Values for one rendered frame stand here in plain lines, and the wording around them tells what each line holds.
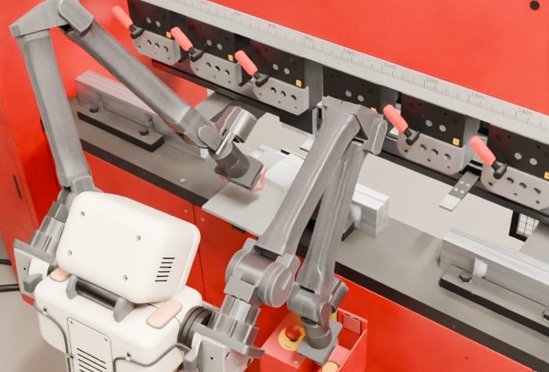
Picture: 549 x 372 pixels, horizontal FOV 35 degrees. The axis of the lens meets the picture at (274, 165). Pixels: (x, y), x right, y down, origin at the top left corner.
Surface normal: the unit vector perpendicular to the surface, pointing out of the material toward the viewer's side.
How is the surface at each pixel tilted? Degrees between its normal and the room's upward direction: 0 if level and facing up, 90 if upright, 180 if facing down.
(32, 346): 0
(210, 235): 90
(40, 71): 62
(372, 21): 90
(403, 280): 0
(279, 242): 28
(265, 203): 0
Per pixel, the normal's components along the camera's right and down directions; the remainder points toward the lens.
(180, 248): 0.86, 0.30
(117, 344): -0.51, 0.45
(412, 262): -0.04, -0.77
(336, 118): -0.33, -0.45
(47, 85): 0.44, 0.10
